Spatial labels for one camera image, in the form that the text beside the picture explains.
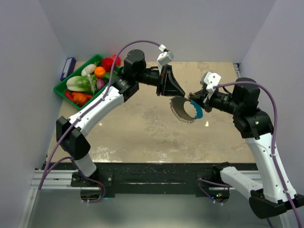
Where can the purple box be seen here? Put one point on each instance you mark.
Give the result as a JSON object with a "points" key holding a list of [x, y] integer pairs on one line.
{"points": [[68, 68]]}

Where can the red bell pepper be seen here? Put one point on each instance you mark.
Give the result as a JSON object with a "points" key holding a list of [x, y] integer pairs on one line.
{"points": [[107, 64]]}

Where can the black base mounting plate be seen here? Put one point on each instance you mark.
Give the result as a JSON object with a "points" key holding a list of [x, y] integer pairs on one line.
{"points": [[196, 179]]}

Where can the red tomato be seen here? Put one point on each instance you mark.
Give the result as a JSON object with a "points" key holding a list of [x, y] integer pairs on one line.
{"points": [[118, 60]]}

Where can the small orange pepper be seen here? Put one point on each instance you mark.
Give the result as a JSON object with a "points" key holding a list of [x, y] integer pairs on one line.
{"points": [[80, 99]]}

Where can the green leafy cabbage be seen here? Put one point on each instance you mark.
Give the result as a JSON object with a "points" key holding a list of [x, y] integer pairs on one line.
{"points": [[82, 84]]}

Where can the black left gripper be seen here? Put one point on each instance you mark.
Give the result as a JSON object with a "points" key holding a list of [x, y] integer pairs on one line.
{"points": [[167, 85]]}

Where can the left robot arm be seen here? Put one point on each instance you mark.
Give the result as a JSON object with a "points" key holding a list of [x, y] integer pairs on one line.
{"points": [[72, 132]]}

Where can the purple onion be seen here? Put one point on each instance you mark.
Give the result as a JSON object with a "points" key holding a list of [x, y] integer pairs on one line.
{"points": [[100, 84]]}

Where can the green plastic tray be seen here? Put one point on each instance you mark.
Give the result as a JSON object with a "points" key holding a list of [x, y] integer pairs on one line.
{"points": [[61, 87]]}

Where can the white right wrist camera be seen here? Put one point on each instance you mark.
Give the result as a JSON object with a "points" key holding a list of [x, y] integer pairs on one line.
{"points": [[208, 82]]}

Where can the green bell pepper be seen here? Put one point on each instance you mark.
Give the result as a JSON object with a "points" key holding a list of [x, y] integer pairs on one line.
{"points": [[106, 76]]}

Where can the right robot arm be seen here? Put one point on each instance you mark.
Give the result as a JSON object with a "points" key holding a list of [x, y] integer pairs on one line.
{"points": [[275, 195]]}

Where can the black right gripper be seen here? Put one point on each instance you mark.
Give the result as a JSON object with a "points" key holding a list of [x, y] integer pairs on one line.
{"points": [[199, 96]]}

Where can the red chili pepper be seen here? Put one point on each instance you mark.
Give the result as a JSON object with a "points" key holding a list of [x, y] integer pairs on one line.
{"points": [[68, 95]]}

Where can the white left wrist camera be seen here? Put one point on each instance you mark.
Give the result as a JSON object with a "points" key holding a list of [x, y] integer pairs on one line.
{"points": [[163, 59]]}

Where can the white radish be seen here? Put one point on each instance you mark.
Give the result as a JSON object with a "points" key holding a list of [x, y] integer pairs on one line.
{"points": [[88, 70]]}

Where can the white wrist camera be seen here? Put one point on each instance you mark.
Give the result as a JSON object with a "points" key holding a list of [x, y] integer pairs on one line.
{"points": [[163, 59], [208, 82]]}

